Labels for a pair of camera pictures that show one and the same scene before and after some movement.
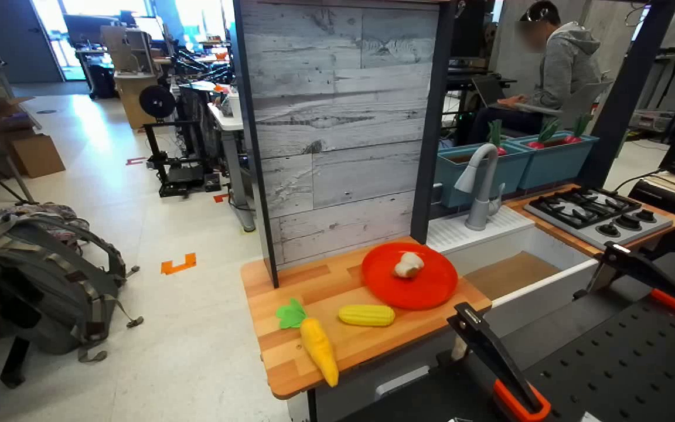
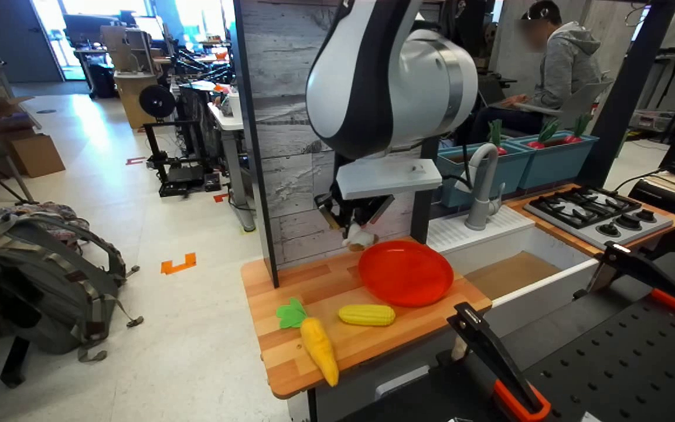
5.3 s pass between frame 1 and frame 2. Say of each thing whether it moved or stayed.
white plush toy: moved
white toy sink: stayed
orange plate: stayed
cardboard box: stayed
